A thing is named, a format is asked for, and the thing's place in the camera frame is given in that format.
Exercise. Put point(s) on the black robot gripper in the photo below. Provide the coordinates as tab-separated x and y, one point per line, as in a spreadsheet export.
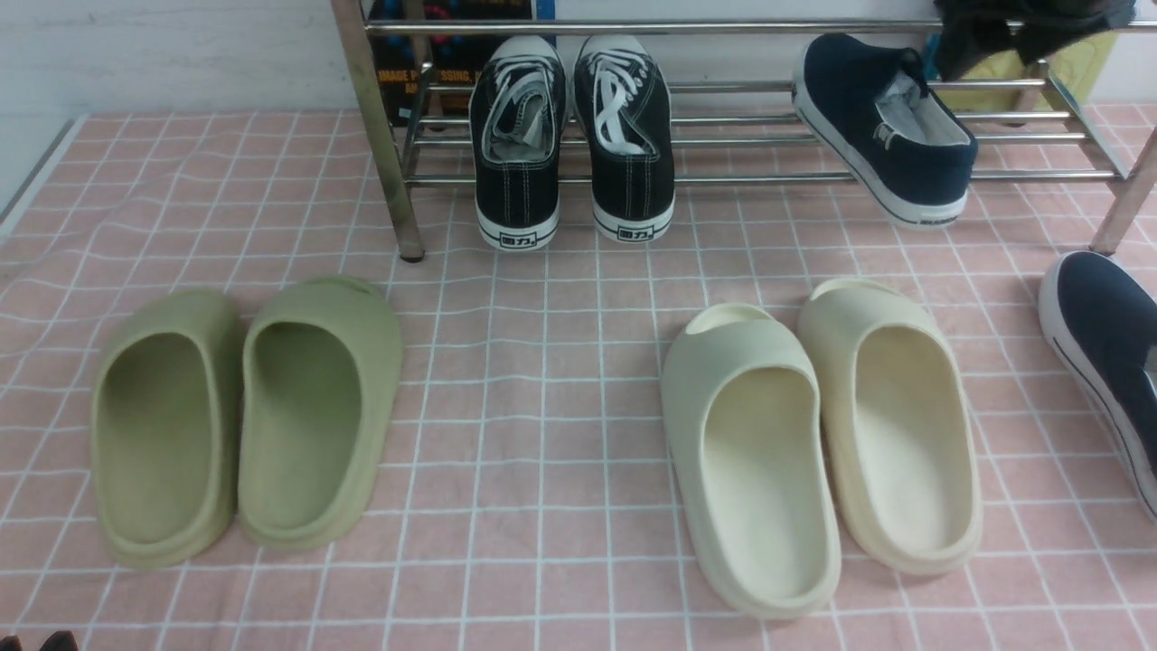
973	31

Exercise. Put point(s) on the navy slip-on shoe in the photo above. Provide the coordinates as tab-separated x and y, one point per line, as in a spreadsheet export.
873	106
1102	325

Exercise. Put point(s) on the silver metal shoe rack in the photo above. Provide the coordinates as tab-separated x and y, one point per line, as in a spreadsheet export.
1045	111

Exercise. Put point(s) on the dark book behind rack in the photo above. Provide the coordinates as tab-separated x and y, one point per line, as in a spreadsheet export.
454	58

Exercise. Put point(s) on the yellow blue book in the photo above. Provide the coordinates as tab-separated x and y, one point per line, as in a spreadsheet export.
1078	66

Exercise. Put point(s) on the right black canvas sneaker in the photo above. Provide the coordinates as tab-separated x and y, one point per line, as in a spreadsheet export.
623	104

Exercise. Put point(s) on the black canvas sneaker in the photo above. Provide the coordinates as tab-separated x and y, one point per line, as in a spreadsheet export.
623	104
516	117

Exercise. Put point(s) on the right cream foam slide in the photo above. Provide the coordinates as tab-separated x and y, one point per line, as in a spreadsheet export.
896	425

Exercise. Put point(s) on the cream foam slide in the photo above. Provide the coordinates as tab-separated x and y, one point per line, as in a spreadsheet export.
742	414
896	425

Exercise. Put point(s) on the left cream foam slide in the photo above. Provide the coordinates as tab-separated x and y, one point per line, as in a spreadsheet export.
742	414

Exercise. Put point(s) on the left black canvas sneaker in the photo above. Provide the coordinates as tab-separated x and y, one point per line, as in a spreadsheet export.
516	117

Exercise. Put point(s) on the right olive green slide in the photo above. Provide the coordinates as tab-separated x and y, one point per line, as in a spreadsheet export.
322	364

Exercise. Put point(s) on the olive green slide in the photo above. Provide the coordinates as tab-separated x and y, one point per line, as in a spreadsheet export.
322	364
165	428

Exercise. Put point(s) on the pink checkered tablecloth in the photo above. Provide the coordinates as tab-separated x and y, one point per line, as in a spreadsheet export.
525	500

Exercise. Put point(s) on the left olive green slide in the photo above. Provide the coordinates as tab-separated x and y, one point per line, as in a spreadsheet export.
165	428

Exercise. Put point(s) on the dark object bottom left corner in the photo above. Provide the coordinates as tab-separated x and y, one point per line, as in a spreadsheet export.
62	640

